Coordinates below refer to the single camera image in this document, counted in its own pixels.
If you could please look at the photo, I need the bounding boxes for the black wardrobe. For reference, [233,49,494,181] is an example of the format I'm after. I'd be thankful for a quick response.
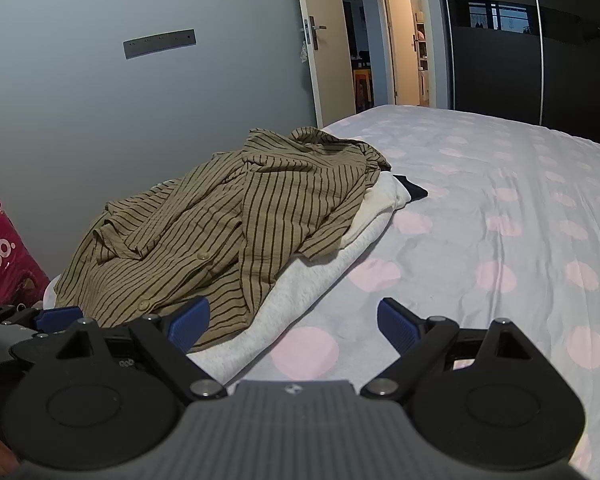
[440,0,600,151]

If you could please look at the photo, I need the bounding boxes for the white cloth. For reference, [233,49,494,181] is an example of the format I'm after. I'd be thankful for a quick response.
[45,172,412,386]

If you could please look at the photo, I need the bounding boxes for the grey wall plate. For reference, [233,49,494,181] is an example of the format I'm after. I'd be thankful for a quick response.
[123,29,196,60]

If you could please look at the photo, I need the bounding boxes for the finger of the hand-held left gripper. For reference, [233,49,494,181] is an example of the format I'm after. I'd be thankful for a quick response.
[32,306,83,333]

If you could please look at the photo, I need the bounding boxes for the metal door handle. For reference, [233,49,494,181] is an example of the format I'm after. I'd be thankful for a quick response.
[303,16,327,51]

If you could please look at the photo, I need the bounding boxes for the navy cloth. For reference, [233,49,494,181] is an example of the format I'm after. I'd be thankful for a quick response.
[392,174,429,201]

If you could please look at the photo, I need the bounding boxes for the beige door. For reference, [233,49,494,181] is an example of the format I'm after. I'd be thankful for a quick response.
[380,0,423,107]
[292,0,356,128]

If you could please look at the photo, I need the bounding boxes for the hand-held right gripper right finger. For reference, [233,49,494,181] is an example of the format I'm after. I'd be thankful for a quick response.
[360,297,576,403]

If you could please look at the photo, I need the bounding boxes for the brown striped shirt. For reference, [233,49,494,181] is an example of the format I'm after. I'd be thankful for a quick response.
[55,127,392,353]

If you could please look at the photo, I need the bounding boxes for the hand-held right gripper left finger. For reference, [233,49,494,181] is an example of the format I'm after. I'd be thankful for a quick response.
[10,296,228,403]

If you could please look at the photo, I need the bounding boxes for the orange stool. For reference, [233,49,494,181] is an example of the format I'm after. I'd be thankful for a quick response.
[354,70,372,106]

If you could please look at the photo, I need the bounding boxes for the pink bag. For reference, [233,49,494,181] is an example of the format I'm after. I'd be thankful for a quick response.
[0,197,51,308]

